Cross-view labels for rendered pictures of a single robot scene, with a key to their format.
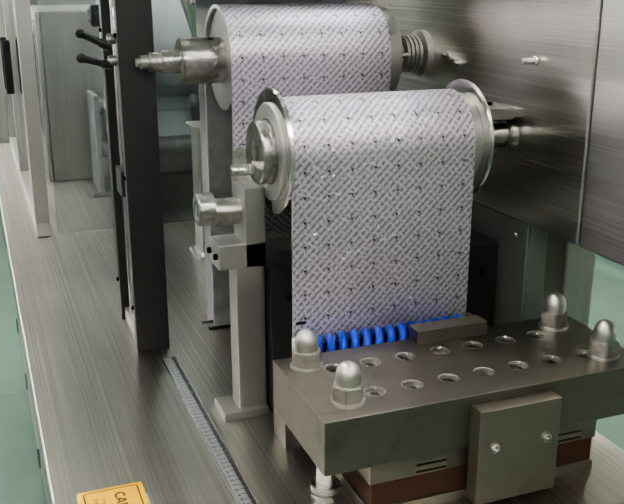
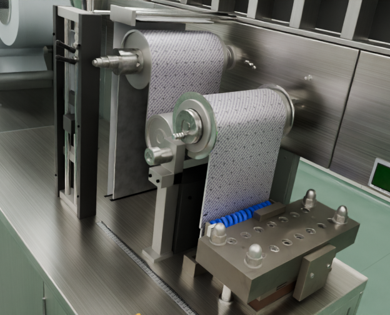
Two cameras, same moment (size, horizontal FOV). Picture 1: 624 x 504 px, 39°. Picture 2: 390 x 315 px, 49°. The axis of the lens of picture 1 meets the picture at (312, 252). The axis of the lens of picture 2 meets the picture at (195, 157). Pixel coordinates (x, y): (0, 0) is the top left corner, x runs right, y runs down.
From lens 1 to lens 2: 0.43 m
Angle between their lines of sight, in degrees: 21
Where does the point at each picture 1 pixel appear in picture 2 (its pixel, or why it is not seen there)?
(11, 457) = not seen: outside the picture
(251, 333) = (169, 217)
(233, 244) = (168, 174)
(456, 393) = (296, 252)
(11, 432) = not seen: outside the picture
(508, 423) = (317, 263)
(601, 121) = (350, 114)
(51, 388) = (42, 250)
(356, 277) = (230, 189)
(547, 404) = (331, 251)
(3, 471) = not seen: outside the picture
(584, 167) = (336, 134)
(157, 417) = (115, 264)
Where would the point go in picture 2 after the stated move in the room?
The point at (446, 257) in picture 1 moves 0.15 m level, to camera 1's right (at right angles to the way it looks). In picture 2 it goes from (265, 174) to (316, 172)
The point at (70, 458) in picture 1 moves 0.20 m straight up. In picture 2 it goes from (82, 299) to (84, 217)
